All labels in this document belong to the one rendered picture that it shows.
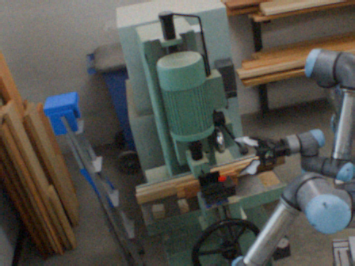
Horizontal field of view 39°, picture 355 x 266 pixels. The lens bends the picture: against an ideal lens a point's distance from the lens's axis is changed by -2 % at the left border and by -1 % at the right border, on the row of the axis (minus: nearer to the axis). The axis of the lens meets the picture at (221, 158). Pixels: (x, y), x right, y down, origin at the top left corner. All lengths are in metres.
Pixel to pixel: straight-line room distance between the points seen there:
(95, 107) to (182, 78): 2.69
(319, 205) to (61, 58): 3.22
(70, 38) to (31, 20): 0.32
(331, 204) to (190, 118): 0.71
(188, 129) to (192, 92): 0.15
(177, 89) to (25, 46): 2.62
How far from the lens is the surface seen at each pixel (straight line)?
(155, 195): 2.13
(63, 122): 2.61
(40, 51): 4.34
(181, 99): 1.88
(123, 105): 3.84
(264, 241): 1.67
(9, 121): 3.08
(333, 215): 1.47
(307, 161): 2.01
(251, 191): 2.08
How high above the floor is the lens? 2.11
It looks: 31 degrees down
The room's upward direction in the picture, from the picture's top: 9 degrees counter-clockwise
